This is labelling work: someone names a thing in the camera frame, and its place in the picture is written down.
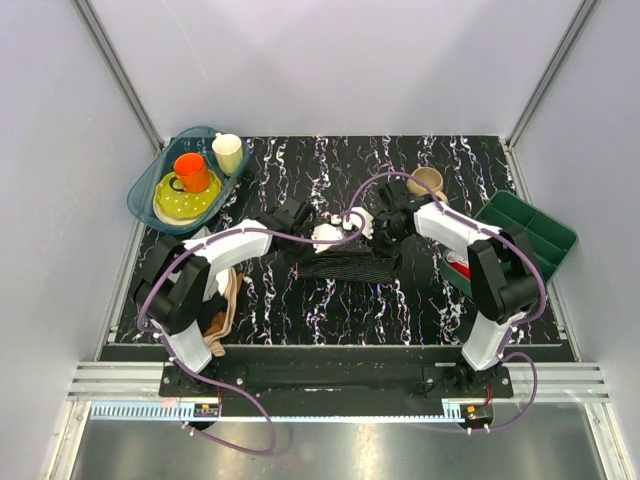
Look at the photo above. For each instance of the aluminium frame rail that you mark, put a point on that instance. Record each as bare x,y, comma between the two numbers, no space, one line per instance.
102,380

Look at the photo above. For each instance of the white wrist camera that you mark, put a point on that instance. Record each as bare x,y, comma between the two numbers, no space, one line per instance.
326,235
359,219

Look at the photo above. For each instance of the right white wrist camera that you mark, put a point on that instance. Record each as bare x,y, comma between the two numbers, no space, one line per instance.
359,219

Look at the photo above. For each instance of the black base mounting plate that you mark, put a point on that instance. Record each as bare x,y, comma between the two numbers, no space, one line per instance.
304,381

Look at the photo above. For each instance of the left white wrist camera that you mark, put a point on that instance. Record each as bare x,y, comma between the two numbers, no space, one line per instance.
326,235

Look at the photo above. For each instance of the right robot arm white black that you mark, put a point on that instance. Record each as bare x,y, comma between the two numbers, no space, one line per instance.
506,284

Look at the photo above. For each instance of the tan beige underwear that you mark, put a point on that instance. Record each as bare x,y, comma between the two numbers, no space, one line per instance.
221,326

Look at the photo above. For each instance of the yellow-green dotted plate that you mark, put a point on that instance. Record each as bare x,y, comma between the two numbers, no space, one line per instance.
173,206

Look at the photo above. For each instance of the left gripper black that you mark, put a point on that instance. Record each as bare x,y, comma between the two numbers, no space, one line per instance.
309,254

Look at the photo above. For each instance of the green compartment organizer box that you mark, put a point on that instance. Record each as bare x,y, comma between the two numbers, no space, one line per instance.
551,240

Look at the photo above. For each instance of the aluminium corner post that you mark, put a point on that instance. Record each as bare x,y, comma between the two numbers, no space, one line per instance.
567,42
98,33

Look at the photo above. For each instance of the orange mug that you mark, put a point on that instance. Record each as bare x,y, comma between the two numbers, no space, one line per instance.
191,174

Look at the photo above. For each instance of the rolled red-white underwear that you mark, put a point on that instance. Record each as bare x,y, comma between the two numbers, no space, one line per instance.
458,263

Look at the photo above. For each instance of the left aluminium corner post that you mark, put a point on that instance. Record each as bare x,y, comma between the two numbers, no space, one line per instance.
98,33

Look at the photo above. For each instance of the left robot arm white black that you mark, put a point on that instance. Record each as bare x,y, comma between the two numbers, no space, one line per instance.
180,276

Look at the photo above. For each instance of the teal plastic tub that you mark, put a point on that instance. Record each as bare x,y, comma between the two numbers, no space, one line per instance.
192,140

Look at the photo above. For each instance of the black underwear in pile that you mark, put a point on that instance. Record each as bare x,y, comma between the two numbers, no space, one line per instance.
209,310

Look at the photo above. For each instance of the beige ceramic mug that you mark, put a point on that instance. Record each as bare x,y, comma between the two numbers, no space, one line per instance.
430,177

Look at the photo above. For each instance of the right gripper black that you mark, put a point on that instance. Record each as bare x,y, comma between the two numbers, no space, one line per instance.
395,250

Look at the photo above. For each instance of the right aluminium corner post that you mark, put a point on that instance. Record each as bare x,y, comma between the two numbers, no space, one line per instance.
567,42

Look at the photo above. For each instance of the cream cup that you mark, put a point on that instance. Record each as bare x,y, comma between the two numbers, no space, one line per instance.
228,150

